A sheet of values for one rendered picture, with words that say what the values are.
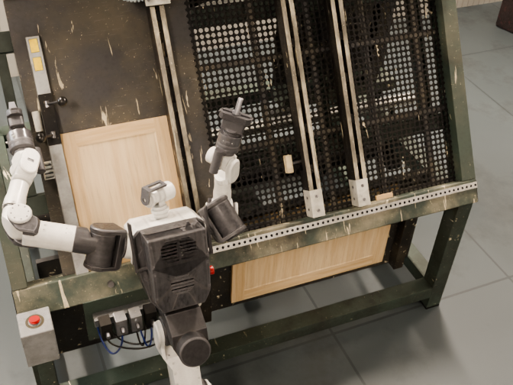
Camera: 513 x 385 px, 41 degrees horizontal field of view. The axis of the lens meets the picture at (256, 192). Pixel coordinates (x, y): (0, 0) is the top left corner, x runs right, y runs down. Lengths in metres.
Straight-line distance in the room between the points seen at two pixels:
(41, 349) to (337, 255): 1.66
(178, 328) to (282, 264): 1.21
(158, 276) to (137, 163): 0.72
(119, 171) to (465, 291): 2.27
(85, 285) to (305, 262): 1.24
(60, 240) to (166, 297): 0.40
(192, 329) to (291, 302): 1.58
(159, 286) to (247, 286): 1.28
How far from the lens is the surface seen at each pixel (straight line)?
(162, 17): 2.86
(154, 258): 2.25
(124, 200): 2.88
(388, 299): 3.82
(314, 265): 3.66
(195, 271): 2.32
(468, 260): 4.45
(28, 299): 2.88
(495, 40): 7.07
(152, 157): 2.88
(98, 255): 2.37
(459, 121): 3.47
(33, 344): 2.72
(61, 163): 2.81
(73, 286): 2.88
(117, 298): 2.92
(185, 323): 2.44
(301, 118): 3.03
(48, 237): 2.36
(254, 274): 3.50
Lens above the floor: 2.97
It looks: 40 degrees down
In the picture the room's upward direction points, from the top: 4 degrees clockwise
